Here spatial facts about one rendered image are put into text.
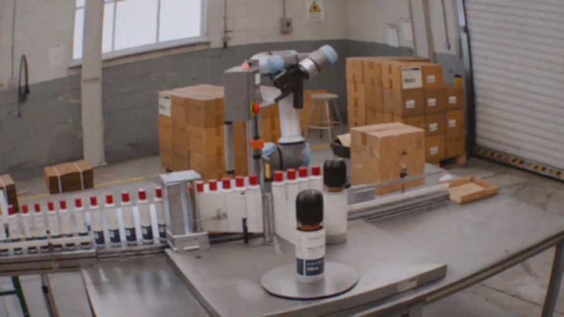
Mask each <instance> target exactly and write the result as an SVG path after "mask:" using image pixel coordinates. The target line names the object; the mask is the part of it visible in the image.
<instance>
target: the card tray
mask: <svg viewBox="0 0 564 317"><path fill-rule="evenodd" d="M447 183H448V184H449V187H448V188H445V190H447V191H448V192H449V199H450V200H452V201H454V202H456V203H459V204H463V203H466V202H469V201H472V200H476V199H479V198H481V197H485V196H489V195H491V194H495V193H497V188H498V185H495V184H492V183H491V182H488V181H485V180H483V179H480V178H478V177H475V176H473V175H470V176H467V177H462V178H459V179H454V180H451V181H446V182H441V183H438V184H433V187H434V186H439V185H442V184H447Z"/></svg>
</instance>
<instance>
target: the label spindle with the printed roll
mask: <svg viewBox="0 0 564 317"><path fill-rule="evenodd" d="M295 209H296V221H297V222H298V223H300V225H298V226H297V227H296V228H295V241H296V274H297V276H296V280H297V281H298V282H302V283H307V284H311V283H316V282H320V281H322V280H324V278H325V275H324V273H325V226H324V225H321V224H320V223H321V222H323V220H324V197H323V195H322V193H321V192H320V191H319V190H314V189H308V190H302V191H300V192H299V193H298V194H297V196H296V199H295Z"/></svg>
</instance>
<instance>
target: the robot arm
mask: <svg viewBox="0 0 564 317"><path fill-rule="evenodd" d="M251 59H258V60H259V68H260V76H262V77H268V76H269V78H270V79H271V82H272V83H273V85H274V86H276V88H277V89H275V88H272V89H265V88H262V89H261V95H262V98H263V102H262V103H261V104H260V106H259V107H260V108H265V107H268V106H270V105H272V104H274V103H277V102H278V103H279V117H280V125H281V138H280V139H279V141H278V146H276V145H275V144H274V143H264V148H262V155H263V156H265V157H267V158H269V159H270V162H269V178H268V177H266V163H265V160H263V170H264V192H272V185H271V184H272V183H273V182H274V172H275V171H282V172H287V170H288V169H295V170H296V171H298V168H299V167H308V165H309V163H310V157H311V151H310V145H309V144H308V143H307V142H305V139H304V137H302V136H301V129H300V115H299V109H303V81H307V80H309V79H311V78H312V77H313V76H315V75H316V74H318V73H319V72H320V71H322V70H324V69H325V68H326V67H328V66H329V65H330V64H333V62H335V61H336V60H337V54H336V52H335V51H334V49H333V48H332V47H330V46H328V45H326V46H324V47H322V48H320V49H319V50H317V51H315V52H312V53H297V52H296V51H287V50H285V51H278V52H263V53H259V54H257V55H255V56H253V57H252V58H251Z"/></svg>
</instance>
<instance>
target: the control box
mask: <svg viewBox="0 0 564 317"><path fill-rule="evenodd" d="M258 70H260V68H259V67H258V66H253V67H249V69H242V66H241V67H234V68H232V69H229V70H226V71H225V72H223V94H224V118H225V121H249V120H251V119H252V118H253V117H255V116H256V115H257V114H255V112H254V111H252V106H254V105H255V104H256V103H258V104H259V105H260V104H261V98H259V99H257V100H256V101H255V98H254V91H255V90H256V89H258V88H260V84H259V85H257V86H256V87H254V73H255V72H256V71H258Z"/></svg>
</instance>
